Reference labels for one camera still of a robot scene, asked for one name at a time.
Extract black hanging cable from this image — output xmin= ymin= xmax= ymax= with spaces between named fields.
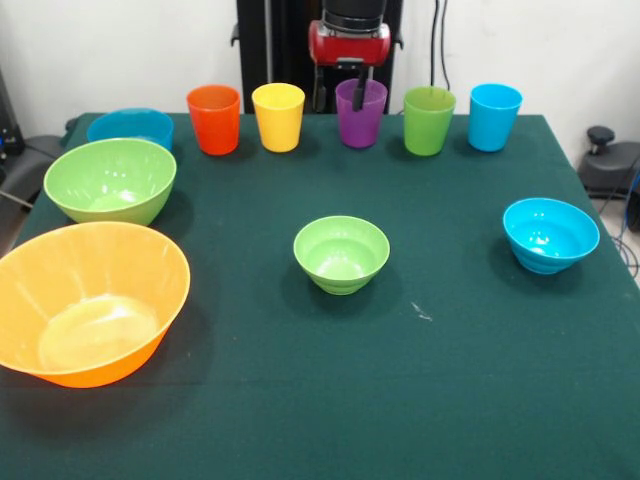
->
xmin=431 ymin=0 xmax=450 ymax=87

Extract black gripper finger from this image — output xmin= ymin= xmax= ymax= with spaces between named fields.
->
xmin=351 ymin=67 xmax=374 ymax=113
xmin=313 ymin=66 xmax=329 ymax=113

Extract purple cup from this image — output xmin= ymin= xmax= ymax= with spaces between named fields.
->
xmin=334 ymin=78 xmax=389 ymax=150

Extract large blue bowl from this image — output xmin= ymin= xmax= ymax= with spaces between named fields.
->
xmin=86 ymin=107 xmax=175 ymax=151

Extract yellow cup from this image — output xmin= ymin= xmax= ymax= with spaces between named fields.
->
xmin=251 ymin=82 xmax=306 ymax=153

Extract grey floor base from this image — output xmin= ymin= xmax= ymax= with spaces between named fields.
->
xmin=0 ymin=134 xmax=62 ymax=207

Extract grey base with black knob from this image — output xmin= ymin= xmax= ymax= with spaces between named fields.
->
xmin=579 ymin=125 xmax=640 ymax=201

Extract red-orange cup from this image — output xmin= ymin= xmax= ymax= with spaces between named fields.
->
xmin=186 ymin=84 xmax=242 ymax=156

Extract blue cable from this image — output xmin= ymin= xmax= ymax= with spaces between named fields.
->
xmin=622 ymin=169 xmax=640 ymax=281

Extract small cyan bowl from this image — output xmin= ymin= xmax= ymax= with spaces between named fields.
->
xmin=502 ymin=197 xmax=601 ymax=275

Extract black equipment box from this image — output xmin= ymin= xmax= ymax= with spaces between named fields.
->
xmin=0 ymin=69 xmax=26 ymax=156

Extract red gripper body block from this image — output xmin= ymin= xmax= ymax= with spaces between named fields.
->
xmin=307 ymin=19 xmax=393 ymax=69

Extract green cup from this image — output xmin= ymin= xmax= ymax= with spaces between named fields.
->
xmin=403 ymin=85 xmax=457 ymax=157

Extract large orange bowl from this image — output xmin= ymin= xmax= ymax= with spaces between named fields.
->
xmin=0 ymin=221 xmax=192 ymax=389

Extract large green bowl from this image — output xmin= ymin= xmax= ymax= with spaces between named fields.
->
xmin=43 ymin=137 xmax=178 ymax=227

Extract dark green tablecloth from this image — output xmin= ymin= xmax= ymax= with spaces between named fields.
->
xmin=0 ymin=112 xmax=640 ymax=480

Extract blue cup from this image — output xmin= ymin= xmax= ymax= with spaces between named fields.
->
xmin=468 ymin=83 xmax=524 ymax=153

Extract small green bowl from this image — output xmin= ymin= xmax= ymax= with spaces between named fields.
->
xmin=292 ymin=215 xmax=391 ymax=296

